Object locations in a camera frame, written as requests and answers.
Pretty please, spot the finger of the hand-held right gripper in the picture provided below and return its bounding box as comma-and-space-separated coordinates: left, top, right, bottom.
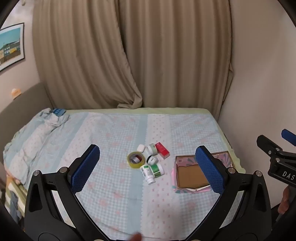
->
257, 135, 284, 161
281, 129, 296, 147

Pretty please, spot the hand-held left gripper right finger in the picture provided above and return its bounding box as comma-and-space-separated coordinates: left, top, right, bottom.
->
187, 146, 272, 239

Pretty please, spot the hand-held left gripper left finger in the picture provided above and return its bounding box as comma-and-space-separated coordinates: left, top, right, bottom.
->
24, 144, 109, 239

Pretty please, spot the cardboard box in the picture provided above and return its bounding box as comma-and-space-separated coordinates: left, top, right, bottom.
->
171, 151, 236, 193

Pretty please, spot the clear tape roll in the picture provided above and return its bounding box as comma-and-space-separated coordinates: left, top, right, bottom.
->
127, 151, 146, 169

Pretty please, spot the green striped jar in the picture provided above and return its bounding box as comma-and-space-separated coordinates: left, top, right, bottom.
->
150, 163, 165, 178

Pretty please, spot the red box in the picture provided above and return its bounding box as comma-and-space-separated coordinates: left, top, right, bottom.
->
155, 142, 170, 159

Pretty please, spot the white jar dark lid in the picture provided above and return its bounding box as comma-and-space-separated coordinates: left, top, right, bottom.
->
146, 155, 159, 166

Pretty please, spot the white bottle green label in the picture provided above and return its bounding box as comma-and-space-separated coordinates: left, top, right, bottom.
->
140, 164, 156, 185

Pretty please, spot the pale green jar white lid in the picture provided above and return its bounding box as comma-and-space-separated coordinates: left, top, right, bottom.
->
146, 143, 158, 155

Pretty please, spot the person's right hand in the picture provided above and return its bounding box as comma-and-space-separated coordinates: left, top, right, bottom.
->
278, 185, 291, 215

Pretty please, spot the crumpled blue quilt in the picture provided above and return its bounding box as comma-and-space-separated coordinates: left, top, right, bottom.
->
3, 108, 71, 186

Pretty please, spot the pale green fitted sheet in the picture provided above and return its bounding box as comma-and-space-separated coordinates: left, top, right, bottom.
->
65, 107, 246, 173

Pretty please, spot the striped cloth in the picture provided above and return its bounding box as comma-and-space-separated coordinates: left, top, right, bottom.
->
4, 183, 26, 219

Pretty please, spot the grey padded headboard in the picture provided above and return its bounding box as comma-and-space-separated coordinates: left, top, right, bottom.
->
0, 82, 53, 142

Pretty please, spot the beige curtain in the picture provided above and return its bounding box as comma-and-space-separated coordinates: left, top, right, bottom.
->
32, 0, 142, 110
118, 0, 233, 109

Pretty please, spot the framed wall poster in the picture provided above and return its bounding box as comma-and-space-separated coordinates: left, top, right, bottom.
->
0, 22, 25, 72

